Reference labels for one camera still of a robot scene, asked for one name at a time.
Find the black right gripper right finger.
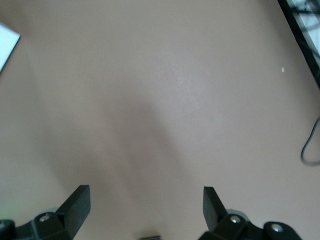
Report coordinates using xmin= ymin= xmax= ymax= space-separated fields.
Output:
xmin=198 ymin=186 xmax=303 ymax=240

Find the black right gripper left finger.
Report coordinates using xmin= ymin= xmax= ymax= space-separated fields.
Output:
xmin=0 ymin=184 xmax=91 ymax=240

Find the white drawer cabinet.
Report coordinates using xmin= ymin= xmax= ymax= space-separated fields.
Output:
xmin=0 ymin=21 xmax=21 ymax=74

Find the black table edge strip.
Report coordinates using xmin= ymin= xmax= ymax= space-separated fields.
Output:
xmin=276 ymin=0 xmax=320 ymax=90

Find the looped thin black cable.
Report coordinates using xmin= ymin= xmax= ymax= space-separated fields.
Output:
xmin=300 ymin=116 xmax=320 ymax=166

